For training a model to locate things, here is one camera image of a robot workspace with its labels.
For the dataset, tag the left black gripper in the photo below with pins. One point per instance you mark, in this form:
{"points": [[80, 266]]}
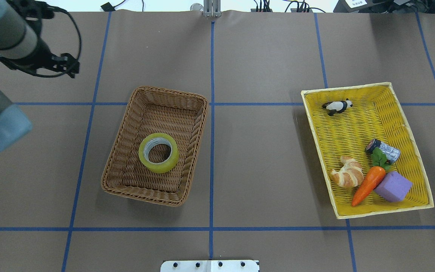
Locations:
{"points": [[43, 53]]}

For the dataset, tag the yellow tape roll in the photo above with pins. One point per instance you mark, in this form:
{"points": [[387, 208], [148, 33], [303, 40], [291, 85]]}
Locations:
{"points": [[159, 153]]}

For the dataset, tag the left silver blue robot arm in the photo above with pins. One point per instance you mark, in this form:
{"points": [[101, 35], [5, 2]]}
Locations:
{"points": [[20, 47]]}

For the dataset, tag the brown wicker basket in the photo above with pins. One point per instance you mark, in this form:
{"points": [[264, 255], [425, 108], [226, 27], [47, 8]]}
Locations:
{"points": [[150, 110]]}

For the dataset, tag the yellow woven plastic basket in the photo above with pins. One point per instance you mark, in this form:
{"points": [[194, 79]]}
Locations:
{"points": [[342, 122]]}

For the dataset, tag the small black device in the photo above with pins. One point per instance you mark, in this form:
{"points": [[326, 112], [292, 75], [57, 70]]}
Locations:
{"points": [[107, 7]]}

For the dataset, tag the panda figurine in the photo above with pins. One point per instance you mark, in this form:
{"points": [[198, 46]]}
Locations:
{"points": [[337, 107]]}

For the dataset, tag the toy bread croissant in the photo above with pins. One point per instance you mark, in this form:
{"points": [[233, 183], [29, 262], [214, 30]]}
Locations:
{"points": [[350, 174]]}

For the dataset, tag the orange toy carrot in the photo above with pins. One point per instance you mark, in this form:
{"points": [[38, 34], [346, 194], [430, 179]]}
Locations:
{"points": [[374, 176]]}

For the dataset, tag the small grey labelled can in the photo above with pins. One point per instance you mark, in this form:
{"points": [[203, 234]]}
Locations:
{"points": [[391, 152]]}

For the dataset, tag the purple foam cube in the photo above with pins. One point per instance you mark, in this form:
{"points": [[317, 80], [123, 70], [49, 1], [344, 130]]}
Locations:
{"points": [[394, 187]]}

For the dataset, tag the aluminium frame post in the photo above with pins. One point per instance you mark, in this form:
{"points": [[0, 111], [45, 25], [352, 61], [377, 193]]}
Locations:
{"points": [[212, 8]]}

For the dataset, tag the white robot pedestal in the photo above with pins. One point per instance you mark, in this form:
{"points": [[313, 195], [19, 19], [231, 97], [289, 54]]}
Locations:
{"points": [[210, 266]]}

